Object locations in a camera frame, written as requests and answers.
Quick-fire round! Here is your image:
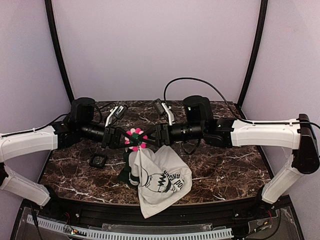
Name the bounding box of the pink flower brooch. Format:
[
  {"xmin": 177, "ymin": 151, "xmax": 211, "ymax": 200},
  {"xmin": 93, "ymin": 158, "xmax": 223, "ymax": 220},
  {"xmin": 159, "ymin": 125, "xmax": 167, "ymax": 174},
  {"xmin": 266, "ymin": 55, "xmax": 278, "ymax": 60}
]
[{"xmin": 124, "ymin": 127, "xmax": 147, "ymax": 152}]

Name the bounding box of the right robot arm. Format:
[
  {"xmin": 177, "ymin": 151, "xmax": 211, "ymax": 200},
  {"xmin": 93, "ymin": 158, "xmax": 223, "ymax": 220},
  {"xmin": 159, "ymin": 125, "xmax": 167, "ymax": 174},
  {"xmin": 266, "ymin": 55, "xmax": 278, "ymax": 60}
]
[{"xmin": 137, "ymin": 95, "xmax": 320, "ymax": 205}]

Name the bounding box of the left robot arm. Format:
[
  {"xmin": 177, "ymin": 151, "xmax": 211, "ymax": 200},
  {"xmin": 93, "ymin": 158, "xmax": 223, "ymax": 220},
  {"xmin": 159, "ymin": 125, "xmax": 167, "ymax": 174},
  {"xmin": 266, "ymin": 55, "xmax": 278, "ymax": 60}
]
[{"xmin": 0, "ymin": 97, "xmax": 140, "ymax": 207}]

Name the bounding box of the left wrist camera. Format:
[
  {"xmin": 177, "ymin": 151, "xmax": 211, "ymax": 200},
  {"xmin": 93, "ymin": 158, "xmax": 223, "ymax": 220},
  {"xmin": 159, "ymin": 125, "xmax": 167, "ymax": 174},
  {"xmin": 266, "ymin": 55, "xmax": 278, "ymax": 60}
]
[{"xmin": 105, "ymin": 104, "xmax": 128, "ymax": 127}]

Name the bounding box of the white slotted cable duct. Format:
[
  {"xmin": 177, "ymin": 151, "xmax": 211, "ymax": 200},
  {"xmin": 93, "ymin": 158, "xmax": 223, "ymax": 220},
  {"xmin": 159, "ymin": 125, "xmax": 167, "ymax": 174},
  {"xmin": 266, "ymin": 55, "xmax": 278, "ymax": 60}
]
[{"xmin": 37, "ymin": 217, "xmax": 234, "ymax": 240}]

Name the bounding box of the black aluminium front rail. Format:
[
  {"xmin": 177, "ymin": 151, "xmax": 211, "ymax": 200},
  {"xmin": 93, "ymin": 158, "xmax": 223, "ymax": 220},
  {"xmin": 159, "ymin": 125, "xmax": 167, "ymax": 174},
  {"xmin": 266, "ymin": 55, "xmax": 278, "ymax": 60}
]
[{"xmin": 40, "ymin": 197, "xmax": 275, "ymax": 227}]

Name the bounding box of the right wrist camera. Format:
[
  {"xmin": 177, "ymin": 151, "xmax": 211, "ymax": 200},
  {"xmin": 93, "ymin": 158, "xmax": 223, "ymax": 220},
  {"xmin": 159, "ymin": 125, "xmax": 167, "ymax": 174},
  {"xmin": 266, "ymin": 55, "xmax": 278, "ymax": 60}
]
[{"xmin": 152, "ymin": 98, "xmax": 177, "ymax": 126}]

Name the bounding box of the black frame post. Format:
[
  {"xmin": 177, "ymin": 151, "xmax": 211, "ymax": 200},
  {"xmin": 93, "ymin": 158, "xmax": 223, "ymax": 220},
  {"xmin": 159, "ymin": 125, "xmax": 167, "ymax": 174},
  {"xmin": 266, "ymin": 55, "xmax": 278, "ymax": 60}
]
[
  {"xmin": 44, "ymin": 0, "xmax": 75, "ymax": 104},
  {"xmin": 237, "ymin": 0, "xmax": 269, "ymax": 109}
]

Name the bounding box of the right camera black cable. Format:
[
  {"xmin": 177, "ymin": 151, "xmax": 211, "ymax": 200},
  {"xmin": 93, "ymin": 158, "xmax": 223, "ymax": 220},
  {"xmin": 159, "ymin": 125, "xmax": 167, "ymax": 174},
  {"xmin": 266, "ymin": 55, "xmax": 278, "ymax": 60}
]
[{"xmin": 163, "ymin": 77, "xmax": 256, "ymax": 125}]

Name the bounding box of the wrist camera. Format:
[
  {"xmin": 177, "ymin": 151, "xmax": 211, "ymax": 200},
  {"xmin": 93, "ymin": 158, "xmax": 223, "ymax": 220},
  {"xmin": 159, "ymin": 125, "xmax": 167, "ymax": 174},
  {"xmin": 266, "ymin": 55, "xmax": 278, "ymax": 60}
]
[
  {"xmin": 105, "ymin": 104, "xmax": 128, "ymax": 127},
  {"xmin": 152, "ymin": 98, "xmax": 177, "ymax": 126}
]

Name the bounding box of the camera black cable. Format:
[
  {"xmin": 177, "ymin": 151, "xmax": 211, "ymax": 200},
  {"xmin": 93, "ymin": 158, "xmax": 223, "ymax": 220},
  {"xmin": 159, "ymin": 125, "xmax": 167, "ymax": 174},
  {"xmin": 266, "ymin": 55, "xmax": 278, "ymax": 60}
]
[
  {"xmin": 163, "ymin": 77, "xmax": 256, "ymax": 125},
  {"xmin": 93, "ymin": 103, "xmax": 113, "ymax": 123}
]

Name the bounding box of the black square box left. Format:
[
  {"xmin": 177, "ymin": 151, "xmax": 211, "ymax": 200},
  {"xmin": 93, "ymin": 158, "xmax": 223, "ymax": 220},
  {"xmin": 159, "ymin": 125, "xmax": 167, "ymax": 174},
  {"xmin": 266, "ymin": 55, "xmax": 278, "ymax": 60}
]
[{"xmin": 89, "ymin": 153, "xmax": 108, "ymax": 169}]

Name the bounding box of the white and green garment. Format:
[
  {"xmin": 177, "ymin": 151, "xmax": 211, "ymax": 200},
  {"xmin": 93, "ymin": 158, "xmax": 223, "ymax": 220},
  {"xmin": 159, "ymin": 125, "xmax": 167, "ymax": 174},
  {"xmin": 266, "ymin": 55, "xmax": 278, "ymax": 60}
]
[{"xmin": 118, "ymin": 145, "xmax": 193, "ymax": 219}]

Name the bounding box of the right black frame post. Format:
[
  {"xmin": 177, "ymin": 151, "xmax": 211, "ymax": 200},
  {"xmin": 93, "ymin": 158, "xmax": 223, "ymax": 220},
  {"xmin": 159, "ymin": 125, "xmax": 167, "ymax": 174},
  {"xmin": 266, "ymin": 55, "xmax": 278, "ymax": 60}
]
[{"xmin": 237, "ymin": 0, "xmax": 269, "ymax": 109}]

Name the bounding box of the left camera black cable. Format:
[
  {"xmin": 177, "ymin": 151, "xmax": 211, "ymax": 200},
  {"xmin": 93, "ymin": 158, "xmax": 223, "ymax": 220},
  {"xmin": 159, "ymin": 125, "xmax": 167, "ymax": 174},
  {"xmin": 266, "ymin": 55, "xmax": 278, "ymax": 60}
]
[{"xmin": 93, "ymin": 103, "xmax": 113, "ymax": 123}]

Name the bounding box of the left black frame post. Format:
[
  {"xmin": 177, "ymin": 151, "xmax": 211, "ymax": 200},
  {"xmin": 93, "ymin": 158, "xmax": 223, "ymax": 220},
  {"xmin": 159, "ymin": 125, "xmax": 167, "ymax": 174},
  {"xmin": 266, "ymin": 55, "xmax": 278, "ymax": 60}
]
[{"xmin": 44, "ymin": 0, "xmax": 75, "ymax": 104}]

